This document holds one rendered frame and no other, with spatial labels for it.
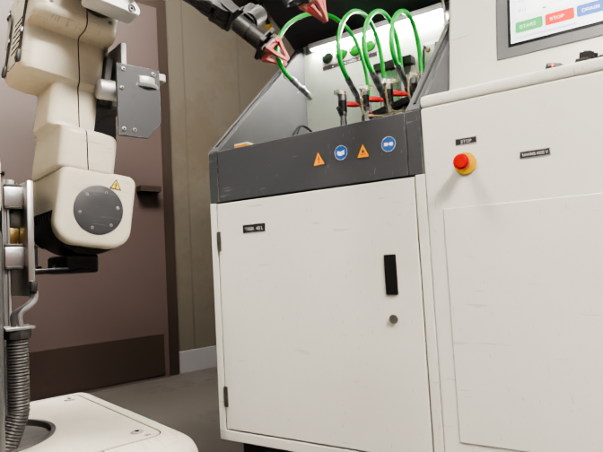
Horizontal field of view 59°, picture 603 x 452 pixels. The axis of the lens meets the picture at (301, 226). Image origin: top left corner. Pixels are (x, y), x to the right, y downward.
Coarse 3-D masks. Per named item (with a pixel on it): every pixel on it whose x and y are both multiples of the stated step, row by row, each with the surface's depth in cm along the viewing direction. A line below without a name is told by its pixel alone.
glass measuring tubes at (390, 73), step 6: (390, 60) 190; (408, 60) 186; (414, 60) 188; (378, 66) 192; (390, 66) 190; (408, 66) 187; (414, 66) 188; (378, 72) 193; (390, 72) 191; (396, 72) 190; (408, 72) 187; (414, 72) 188; (390, 78) 191; (396, 78) 192; (396, 84) 192; (396, 90) 191
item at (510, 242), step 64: (512, 64) 143; (448, 128) 127; (512, 128) 119; (576, 128) 112; (448, 192) 126; (512, 192) 118; (576, 192) 112; (448, 256) 126; (512, 256) 118; (576, 256) 111; (448, 320) 126; (512, 320) 118; (576, 320) 111; (448, 384) 125; (512, 384) 117; (576, 384) 110; (448, 448) 125; (512, 448) 117; (576, 448) 110
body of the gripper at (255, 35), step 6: (252, 24) 167; (252, 30) 166; (258, 30) 167; (270, 30) 165; (246, 36) 167; (252, 36) 167; (258, 36) 166; (264, 36) 164; (252, 42) 168; (258, 42) 165; (264, 42) 166
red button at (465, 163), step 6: (456, 156) 122; (462, 156) 121; (468, 156) 124; (474, 156) 123; (456, 162) 122; (462, 162) 121; (468, 162) 121; (474, 162) 123; (456, 168) 122; (462, 168) 121; (468, 168) 124; (474, 168) 123
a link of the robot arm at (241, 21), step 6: (240, 18) 167; (246, 18) 168; (252, 18) 170; (234, 24) 167; (240, 24) 166; (246, 24) 166; (234, 30) 168; (240, 30) 167; (246, 30) 167; (240, 36) 169
